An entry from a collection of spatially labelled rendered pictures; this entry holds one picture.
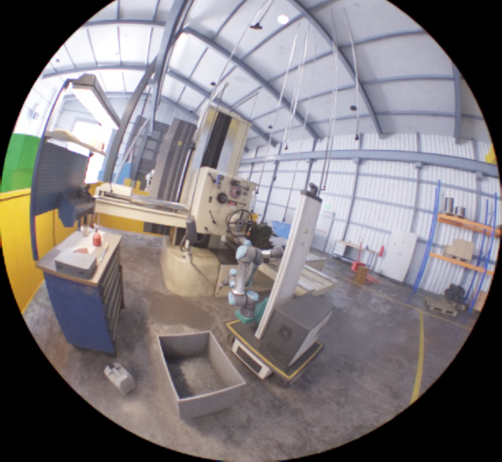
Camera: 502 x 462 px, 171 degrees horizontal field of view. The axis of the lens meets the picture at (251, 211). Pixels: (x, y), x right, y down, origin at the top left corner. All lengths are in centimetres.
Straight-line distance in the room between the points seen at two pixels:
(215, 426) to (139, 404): 57
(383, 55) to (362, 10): 186
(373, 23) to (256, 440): 848
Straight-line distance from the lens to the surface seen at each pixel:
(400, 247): 794
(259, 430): 168
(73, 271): 117
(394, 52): 757
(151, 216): 235
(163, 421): 162
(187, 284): 257
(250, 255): 138
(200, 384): 142
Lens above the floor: 158
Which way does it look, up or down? 3 degrees down
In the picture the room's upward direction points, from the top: 14 degrees clockwise
